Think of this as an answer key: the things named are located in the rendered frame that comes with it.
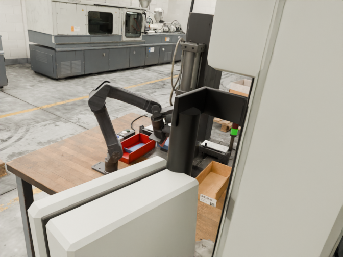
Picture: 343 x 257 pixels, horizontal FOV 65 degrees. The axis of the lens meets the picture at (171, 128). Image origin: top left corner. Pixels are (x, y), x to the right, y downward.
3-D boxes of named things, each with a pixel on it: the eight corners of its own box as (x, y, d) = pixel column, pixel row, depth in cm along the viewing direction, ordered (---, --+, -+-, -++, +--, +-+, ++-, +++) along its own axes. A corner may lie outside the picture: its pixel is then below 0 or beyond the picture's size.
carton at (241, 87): (237, 102, 532) (242, 77, 512) (266, 111, 500) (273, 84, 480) (221, 109, 482) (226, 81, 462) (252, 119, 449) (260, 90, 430)
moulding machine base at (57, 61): (57, 82, 579) (54, 35, 540) (30, 73, 627) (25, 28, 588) (186, 61, 1013) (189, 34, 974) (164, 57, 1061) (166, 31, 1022)
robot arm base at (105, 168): (100, 149, 133) (90, 154, 128) (132, 162, 125) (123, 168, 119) (100, 162, 136) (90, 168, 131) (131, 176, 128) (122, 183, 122)
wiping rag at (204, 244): (196, 235, 99) (181, 257, 88) (198, 229, 98) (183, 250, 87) (233, 253, 94) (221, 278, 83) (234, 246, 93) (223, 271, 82)
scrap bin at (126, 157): (111, 157, 143) (111, 147, 140) (139, 141, 163) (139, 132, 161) (128, 164, 137) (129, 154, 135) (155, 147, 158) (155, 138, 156)
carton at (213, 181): (188, 197, 119) (190, 182, 116) (210, 173, 140) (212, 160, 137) (215, 209, 114) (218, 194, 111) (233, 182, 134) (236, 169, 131)
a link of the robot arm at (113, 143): (123, 150, 130) (100, 88, 115) (124, 157, 124) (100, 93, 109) (111, 154, 129) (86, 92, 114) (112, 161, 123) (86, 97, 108)
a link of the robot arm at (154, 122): (165, 120, 129) (163, 109, 124) (168, 128, 125) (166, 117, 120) (151, 124, 128) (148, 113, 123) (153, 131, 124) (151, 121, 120)
